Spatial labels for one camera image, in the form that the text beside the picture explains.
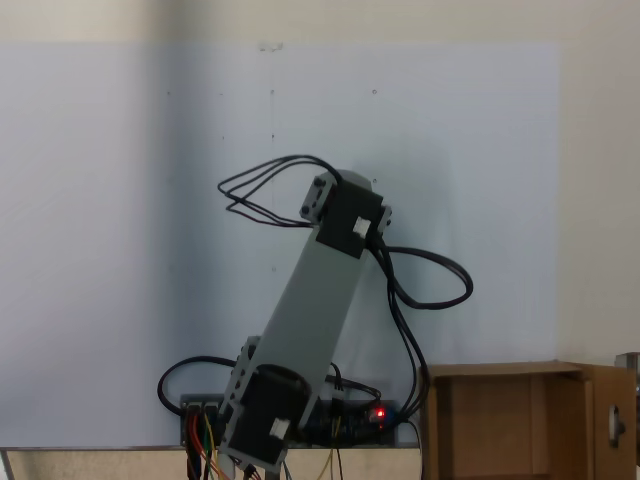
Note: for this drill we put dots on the circuit board with red LED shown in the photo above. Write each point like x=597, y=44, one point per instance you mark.
x=380, y=414

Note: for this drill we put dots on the clear tape piece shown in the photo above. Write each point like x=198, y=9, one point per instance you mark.
x=270, y=46

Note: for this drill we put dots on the circuit board with white connectors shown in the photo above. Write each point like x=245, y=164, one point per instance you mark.
x=202, y=405

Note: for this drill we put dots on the brown cardboard box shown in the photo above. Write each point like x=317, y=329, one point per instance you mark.
x=500, y=425

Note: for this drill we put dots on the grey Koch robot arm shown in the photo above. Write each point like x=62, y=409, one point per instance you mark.
x=315, y=300

